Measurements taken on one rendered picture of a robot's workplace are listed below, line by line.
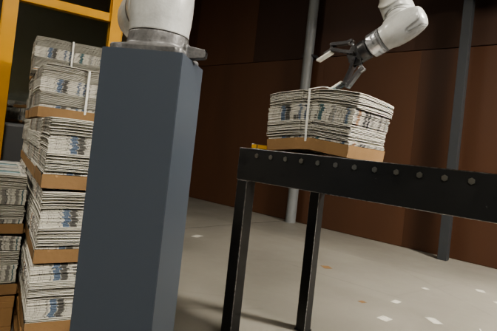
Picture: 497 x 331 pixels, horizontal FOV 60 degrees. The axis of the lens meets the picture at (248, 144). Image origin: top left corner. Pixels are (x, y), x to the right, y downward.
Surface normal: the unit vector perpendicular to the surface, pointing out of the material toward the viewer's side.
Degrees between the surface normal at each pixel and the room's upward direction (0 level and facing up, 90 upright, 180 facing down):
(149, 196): 90
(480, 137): 90
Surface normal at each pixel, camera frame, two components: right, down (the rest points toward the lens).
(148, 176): -0.13, -0.03
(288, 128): -0.66, -0.08
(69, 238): 0.52, 0.05
